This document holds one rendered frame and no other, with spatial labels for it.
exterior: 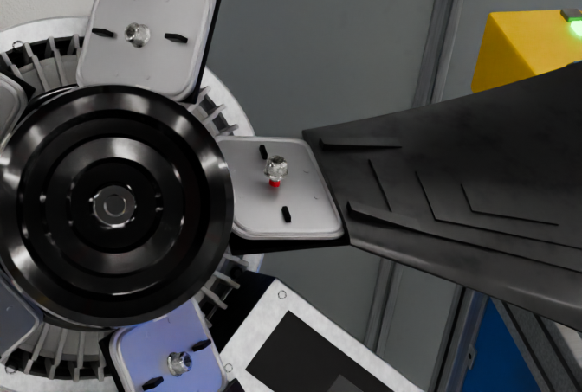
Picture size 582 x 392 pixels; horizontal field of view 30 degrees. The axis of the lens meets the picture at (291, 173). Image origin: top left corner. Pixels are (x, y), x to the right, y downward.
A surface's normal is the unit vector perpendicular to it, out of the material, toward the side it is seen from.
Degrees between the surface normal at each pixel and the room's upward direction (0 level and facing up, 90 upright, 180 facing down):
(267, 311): 50
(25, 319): 93
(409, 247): 15
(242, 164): 6
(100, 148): 56
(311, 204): 6
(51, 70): 45
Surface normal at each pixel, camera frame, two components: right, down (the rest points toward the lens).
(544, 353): -0.96, 0.07
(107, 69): -0.56, -0.21
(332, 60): 0.24, 0.62
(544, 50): 0.11, -0.79
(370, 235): 0.28, -0.67
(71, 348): 0.24, 0.05
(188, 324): 0.84, -0.31
